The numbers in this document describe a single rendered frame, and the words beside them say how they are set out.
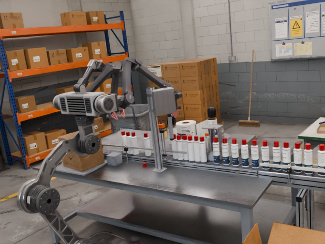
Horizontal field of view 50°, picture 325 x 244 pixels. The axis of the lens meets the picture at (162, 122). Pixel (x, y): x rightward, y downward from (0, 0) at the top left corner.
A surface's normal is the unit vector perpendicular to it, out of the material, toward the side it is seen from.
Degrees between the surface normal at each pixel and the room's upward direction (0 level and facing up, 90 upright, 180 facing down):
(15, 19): 90
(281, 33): 92
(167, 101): 90
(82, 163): 90
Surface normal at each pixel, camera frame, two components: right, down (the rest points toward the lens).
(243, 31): -0.62, 0.25
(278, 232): -0.40, -0.67
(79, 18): 0.74, 0.08
